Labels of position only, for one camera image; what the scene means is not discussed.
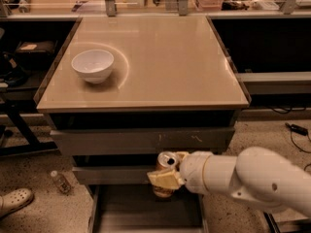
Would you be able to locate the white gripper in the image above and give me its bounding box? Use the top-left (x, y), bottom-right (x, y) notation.
top-left (147, 151), bottom-right (213, 194)

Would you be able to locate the orange soda can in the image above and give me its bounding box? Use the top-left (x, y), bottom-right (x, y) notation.
top-left (153, 151), bottom-right (179, 199)

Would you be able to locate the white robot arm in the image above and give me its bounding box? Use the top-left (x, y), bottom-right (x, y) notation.
top-left (147, 147), bottom-right (311, 217)

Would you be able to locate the grey open bottom drawer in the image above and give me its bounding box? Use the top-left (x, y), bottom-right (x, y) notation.
top-left (87, 184), bottom-right (210, 233)

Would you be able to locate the grey middle drawer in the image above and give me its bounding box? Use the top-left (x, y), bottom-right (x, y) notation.
top-left (72, 165), bottom-right (156, 185)

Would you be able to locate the grey top drawer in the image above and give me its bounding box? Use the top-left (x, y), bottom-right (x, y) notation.
top-left (51, 127), bottom-right (235, 155)

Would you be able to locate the grey drawer cabinet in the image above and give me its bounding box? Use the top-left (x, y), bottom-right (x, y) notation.
top-left (33, 14), bottom-right (253, 233)

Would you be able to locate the small plastic bottle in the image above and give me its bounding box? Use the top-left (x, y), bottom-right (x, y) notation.
top-left (51, 170), bottom-right (71, 194)

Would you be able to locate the white bowl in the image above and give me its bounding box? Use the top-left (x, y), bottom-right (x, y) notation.
top-left (71, 50), bottom-right (115, 83)

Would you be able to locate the black power adapter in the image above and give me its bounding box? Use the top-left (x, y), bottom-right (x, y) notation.
top-left (285, 122), bottom-right (308, 136)

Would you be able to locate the white clog shoe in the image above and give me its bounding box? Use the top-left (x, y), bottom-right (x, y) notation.
top-left (0, 188), bottom-right (34, 217)

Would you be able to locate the black bag on shelf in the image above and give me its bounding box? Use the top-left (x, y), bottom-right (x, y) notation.
top-left (15, 40), bottom-right (57, 70)

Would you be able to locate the black cable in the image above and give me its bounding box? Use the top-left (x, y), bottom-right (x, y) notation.
top-left (290, 131), bottom-right (311, 173)

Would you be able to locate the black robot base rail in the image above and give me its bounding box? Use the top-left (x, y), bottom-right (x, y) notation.
top-left (263, 213), bottom-right (311, 233)

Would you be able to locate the black table leg frame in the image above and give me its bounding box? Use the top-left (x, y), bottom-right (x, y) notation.
top-left (0, 93), bottom-right (57, 156)

